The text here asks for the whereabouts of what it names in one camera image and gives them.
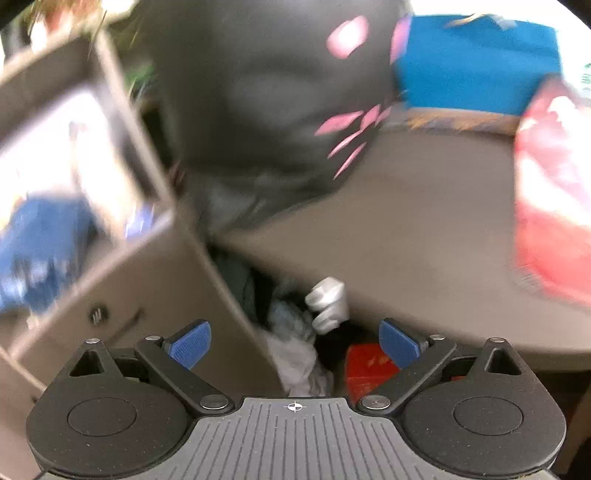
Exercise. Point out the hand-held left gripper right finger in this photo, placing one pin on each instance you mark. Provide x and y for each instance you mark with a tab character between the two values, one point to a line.
396	345

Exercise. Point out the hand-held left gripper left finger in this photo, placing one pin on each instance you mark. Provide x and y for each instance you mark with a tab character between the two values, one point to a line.
194	345

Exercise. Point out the red box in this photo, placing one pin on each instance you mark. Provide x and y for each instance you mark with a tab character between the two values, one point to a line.
367	369

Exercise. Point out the white power adapter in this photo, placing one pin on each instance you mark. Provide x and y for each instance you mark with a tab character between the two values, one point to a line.
328	302

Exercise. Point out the white crumpled cloth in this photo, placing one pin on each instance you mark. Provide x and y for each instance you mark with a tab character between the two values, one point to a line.
295	355

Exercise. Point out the dark blue cloth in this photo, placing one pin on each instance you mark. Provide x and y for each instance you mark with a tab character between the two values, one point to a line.
41	249

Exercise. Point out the red bag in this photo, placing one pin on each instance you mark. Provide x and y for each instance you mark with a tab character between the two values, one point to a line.
554	207

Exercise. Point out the black cloth with pink marks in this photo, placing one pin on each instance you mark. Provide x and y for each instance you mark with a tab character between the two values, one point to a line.
258	92

